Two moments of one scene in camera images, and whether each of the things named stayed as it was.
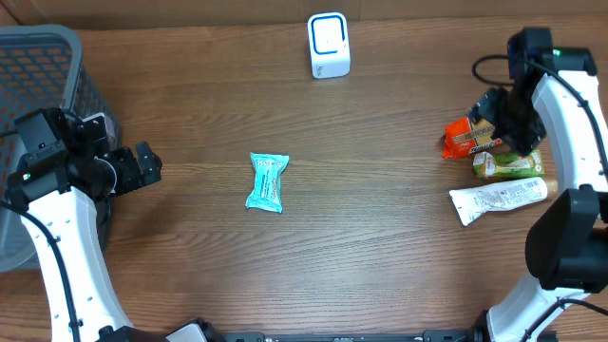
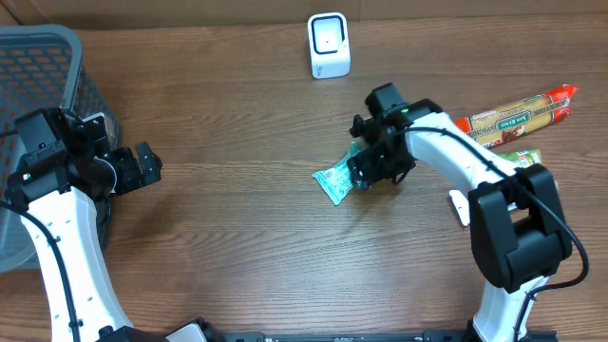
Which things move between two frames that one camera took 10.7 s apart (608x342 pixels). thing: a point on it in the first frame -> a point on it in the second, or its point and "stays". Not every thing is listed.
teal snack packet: [267, 171] -> [336, 182]
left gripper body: [123, 175] stays
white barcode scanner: [328, 34] stays
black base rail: [430, 335] stays
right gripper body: [516, 118] -> [388, 163]
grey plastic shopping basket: [42, 67] stays
